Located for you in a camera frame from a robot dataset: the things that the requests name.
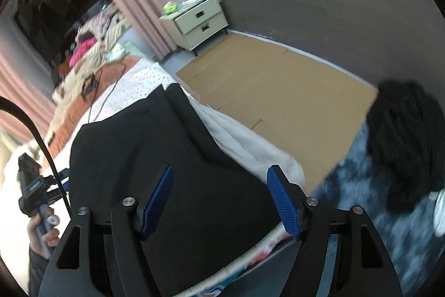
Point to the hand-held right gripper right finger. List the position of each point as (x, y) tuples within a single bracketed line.
[(283, 199)]

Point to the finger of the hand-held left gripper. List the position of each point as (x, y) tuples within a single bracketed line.
[(62, 174), (64, 186)]

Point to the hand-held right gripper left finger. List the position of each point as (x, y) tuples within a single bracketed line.
[(160, 192)]

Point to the black garment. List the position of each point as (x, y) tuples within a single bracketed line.
[(194, 185)]

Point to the person's left forearm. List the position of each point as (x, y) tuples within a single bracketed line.
[(36, 276)]

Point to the pile of clothes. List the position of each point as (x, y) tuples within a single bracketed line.
[(90, 74)]

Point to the person's left hand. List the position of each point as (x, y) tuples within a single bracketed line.
[(36, 234)]

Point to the orange blanket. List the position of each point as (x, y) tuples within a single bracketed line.
[(76, 112)]

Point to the colourful printed bed sheet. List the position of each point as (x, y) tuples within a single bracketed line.
[(243, 265)]

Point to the blue grey shaggy rug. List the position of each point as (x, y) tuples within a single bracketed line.
[(375, 231)]

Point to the brown cardboard sheet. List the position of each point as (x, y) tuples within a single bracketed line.
[(285, 91)]

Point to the pink cloth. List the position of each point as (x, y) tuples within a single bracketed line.
[(81, 51)]

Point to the black fuzzy cloth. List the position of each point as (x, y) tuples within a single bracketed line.
[(403, 144)]

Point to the mint green cloth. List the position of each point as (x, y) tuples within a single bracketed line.
[(116, 51)]

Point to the floral cloth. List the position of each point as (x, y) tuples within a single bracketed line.
[(100, 20)]

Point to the cream two-drawer nightstand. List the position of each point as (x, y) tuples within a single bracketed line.
[(198, 24)]

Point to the green round object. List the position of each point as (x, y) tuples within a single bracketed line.
[(170, 7)]

